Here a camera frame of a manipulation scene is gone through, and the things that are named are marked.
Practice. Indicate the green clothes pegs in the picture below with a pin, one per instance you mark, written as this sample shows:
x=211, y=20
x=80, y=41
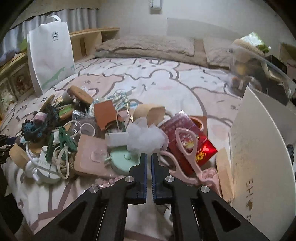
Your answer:
x=64, y=139

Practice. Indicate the beige rope knot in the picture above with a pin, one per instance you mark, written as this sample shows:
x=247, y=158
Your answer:
x=64, y=162

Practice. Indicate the pink soap box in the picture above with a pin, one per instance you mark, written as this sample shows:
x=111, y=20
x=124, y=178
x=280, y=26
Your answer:
x=90, y=158

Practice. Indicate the bag of pink beads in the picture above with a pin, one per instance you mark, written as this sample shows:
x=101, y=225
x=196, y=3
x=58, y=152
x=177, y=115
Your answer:
x=104, y=183

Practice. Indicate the white tote bag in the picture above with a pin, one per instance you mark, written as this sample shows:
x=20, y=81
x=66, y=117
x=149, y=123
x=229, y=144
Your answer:
x=50, y=55

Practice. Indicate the mint green round case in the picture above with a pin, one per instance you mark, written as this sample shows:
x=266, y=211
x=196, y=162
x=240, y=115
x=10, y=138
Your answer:
x=122, y=160

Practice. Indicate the left beige pillow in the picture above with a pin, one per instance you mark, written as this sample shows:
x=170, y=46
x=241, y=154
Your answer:
x=167, y=44

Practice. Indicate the pink plastic scissors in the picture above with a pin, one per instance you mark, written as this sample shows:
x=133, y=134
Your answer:
x=208, y=177

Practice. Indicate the brown leather pouch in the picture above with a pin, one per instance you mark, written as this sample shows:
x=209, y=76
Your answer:
x=105, y=113

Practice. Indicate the white round device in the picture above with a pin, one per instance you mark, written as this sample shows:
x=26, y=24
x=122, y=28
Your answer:
x=41, y=170

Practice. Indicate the cartoon bear bedspread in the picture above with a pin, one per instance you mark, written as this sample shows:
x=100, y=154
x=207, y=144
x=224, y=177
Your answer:
x=196, y=90

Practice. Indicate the dark blue crochet scrunchie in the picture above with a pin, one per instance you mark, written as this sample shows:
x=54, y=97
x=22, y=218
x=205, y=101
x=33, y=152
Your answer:
x=39, y=130

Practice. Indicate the wooden brush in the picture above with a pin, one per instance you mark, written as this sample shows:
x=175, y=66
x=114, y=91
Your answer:
x=81, y=95

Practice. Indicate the hanging white sweet pouch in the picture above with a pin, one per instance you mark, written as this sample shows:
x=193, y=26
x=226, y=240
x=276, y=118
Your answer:
x=155, y=4

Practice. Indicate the beige pillow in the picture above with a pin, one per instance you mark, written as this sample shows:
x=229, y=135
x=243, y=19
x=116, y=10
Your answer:
x=167, y=44
x=218, y=52

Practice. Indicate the white storage box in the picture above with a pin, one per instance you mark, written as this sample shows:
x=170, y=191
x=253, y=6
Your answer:
x=263, y=171

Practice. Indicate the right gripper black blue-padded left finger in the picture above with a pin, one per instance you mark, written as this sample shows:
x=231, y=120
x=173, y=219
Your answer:
x=100, y=214

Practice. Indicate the cork roll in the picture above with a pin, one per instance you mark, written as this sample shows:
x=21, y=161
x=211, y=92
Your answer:
x=153, y=113

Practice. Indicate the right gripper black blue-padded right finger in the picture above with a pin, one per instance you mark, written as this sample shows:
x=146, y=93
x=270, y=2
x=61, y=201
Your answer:
x=198, y=213

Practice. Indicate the green snack bag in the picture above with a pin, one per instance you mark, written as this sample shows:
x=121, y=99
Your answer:
x=254, y=40

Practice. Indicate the clear plastic storage bin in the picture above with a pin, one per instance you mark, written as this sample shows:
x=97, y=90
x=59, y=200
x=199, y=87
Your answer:
x=248, y=69

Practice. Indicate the wooden comb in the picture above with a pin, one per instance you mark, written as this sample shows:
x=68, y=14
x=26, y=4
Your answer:
x=225, y=175

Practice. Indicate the right beige pillow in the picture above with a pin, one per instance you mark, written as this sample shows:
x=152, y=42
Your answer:
x=218, y=52

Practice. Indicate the white mesh bath pouf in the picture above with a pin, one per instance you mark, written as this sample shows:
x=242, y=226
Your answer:
x=146, y=139

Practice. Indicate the wooden bedside shelf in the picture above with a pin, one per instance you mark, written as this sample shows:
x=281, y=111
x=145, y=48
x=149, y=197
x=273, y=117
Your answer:
x=15, y=77

